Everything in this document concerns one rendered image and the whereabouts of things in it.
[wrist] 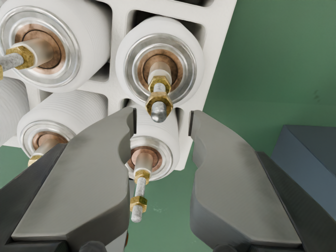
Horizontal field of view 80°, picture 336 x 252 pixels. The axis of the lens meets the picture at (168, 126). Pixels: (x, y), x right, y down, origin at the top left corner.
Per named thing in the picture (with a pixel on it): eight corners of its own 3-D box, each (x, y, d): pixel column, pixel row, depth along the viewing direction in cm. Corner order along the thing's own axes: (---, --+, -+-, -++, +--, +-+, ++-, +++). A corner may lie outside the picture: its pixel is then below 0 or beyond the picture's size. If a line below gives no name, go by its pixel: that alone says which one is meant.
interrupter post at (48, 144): (61, 154, 27) (48, 171, 24) (42, 147, 26) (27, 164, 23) (65, 141, 26) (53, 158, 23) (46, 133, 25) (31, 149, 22)
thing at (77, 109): (109, 121, 45) (79, 182, 29) (66, 101, 42) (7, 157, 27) (126, 84, 40) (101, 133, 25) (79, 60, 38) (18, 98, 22)
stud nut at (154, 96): (146, 113, 15) (145, 119, 14) (144, 91, 14) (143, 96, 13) (172, 113, 15) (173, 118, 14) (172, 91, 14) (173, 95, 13)
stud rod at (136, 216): (140, 162, 25) (131, 216, 19) (148, 163, 26) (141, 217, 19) (139, 168, 26) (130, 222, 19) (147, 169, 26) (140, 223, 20)
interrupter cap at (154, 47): (111, 80, 22) (110, 83, 21) (148, 14, 19) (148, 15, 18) (169, 115, 24) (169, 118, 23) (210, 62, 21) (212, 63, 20)
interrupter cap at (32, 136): (74, 173, 29) (72, 177, 28) (18, 153, 27) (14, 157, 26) (91, 134, 25) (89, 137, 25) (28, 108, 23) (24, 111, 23)
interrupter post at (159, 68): (144, 74, 21) (141, 85, 19) (156, 55, 20) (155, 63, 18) (163, 86, 22) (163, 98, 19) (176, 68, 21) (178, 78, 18)
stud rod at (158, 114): (154, 84, 19) (151, 124, 13) (154, 74, 19) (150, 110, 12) (165, 84, 19) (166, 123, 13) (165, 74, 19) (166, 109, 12)
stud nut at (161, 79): (149, 94, 18) (148, 98, 17) (147, 75, 17) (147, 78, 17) (171, 94, 18) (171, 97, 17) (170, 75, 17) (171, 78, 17)
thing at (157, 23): (125, 51, 37) (97, 84, 22) (153, 0, 33) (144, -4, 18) (168, 80, 40) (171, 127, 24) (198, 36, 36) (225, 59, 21)
